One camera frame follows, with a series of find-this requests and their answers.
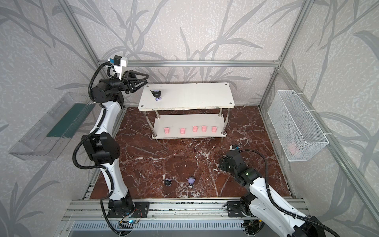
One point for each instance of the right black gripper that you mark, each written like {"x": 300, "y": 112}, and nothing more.
{"x": 226, "y": 163}

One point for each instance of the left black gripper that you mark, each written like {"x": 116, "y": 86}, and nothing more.
{"x": 127, "y": 81}

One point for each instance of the dark round toy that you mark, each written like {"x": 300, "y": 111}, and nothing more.
{"x": 168, "y": 182}
{"x": 156, "y": 94}

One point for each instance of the purple figure toy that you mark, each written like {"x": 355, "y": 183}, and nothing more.
{"x": 191, "y": 180}

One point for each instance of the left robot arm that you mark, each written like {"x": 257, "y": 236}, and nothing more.
{"x": 101, "y": 146}

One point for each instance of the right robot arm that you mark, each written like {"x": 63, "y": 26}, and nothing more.
{"x": 265, "y": 203}

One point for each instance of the white two-tier shelf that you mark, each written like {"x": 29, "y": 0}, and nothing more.
{"x": 188, "y": 105}

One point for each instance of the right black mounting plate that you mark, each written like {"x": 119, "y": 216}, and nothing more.
{"x": 237, "y": 209}

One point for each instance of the black mounting plate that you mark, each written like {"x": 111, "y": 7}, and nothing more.
{"x": 140, "y": 210}
{"x": 237, "y": 209}

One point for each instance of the pink toy in basket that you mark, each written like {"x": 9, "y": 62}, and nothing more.
{"x": 294, "y": 150}

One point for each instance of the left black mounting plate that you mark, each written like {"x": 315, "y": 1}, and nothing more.
{"x": 140, "y": 210}

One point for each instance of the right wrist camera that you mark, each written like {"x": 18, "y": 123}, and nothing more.
{"x": 234, "y": 147}

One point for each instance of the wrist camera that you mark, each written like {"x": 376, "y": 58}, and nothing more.
{"x": 117, "y": 67}
{"x": 234, "y": 147}

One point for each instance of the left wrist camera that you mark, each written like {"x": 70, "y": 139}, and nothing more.
{"x": 117, "y": 67}

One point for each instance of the white wire mesh basket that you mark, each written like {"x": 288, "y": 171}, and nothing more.
{"x": 294, "y": 123}

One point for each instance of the aluminium frame crossbar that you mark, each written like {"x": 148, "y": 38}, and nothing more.
{"x": 222, "y": 63}

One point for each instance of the clear plastic wall bin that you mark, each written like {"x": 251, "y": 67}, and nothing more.
{"x": 48, "y": 138}

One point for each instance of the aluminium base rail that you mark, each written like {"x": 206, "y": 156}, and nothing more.
{"x": 159, "y": 209}

